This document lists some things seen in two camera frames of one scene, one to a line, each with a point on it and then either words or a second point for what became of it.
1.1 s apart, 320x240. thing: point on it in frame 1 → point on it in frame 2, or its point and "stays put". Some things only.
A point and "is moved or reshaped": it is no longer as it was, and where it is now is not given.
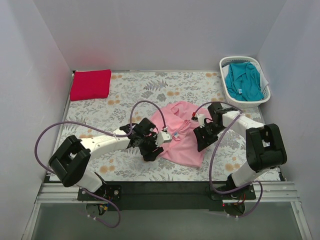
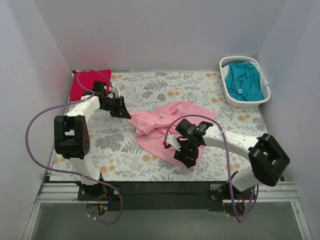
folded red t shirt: (90, 84) stays put
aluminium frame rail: (278, 192) stays put
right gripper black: (203, 135) → (187, 154)
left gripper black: (149, 149) → (120, 107)
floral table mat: (136, 95) stays put
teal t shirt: (243, 82) stays put
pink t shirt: (182, 118) is moved or reshaped
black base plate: (167, 196) stays put
